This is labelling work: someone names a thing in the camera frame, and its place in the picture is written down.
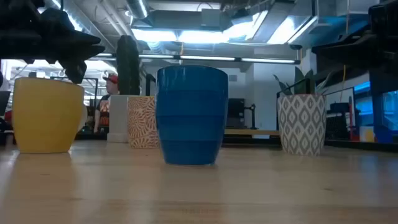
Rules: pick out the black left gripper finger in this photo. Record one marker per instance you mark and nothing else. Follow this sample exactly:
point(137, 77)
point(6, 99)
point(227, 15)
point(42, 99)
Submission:
point(73, 35)
point(74, 63)

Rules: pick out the round silver air duct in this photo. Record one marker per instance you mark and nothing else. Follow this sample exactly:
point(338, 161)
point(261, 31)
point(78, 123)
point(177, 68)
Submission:
point(136, 7)

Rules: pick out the orange floral patterned mug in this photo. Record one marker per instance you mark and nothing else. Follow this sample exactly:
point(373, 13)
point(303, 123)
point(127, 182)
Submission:
point(141, 124)

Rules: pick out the black mesh crate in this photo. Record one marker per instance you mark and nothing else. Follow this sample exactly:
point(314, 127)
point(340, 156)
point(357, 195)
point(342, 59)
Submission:
point(337, 126)

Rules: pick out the dark green cactus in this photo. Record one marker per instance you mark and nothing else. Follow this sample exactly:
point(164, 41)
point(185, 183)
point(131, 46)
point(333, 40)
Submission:
point(127, 65)

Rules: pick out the yellow box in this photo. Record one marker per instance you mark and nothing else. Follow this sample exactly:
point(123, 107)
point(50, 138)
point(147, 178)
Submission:
point(368, 133)

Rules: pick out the yellow coffee mug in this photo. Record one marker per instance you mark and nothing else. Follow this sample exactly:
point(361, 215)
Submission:
point(46, 118)

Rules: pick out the green snake plant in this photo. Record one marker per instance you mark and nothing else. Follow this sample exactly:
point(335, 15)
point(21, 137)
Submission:
point(301, 82)

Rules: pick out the white stepped plant pot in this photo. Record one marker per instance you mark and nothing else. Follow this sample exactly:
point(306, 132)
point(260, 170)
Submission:
point(118, 118)

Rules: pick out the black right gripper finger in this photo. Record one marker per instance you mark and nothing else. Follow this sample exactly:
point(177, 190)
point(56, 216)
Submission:
point(373, 56)
point(345, 43)

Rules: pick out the blue ribbed coffee mug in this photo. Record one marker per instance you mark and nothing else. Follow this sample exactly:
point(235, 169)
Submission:
point(191, 118)

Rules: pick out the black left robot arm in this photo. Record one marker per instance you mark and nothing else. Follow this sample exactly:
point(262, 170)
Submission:
point(18, 3)

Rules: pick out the grey diamond patterned mug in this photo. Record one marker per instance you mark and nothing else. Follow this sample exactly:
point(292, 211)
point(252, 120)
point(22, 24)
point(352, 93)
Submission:
point(301, 124)

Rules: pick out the black monitor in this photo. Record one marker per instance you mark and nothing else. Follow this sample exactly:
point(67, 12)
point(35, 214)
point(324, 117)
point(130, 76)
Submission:
point(4, 102)

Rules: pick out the ceiling tube light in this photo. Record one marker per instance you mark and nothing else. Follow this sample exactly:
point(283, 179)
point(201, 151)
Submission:
point(267, 60)
point(206, 58)
point(155, 56)

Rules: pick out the large rectangular silver duct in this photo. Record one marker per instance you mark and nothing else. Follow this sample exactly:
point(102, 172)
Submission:
point(273, 21)

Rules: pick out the low wooden shelf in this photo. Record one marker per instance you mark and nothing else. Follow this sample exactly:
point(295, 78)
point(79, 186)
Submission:
point(252, 132)

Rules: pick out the person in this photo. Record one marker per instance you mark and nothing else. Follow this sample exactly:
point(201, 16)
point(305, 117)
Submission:
point(104, 109)

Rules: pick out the blue bin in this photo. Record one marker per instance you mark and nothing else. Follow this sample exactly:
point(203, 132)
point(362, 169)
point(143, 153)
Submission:
point(385, 135)

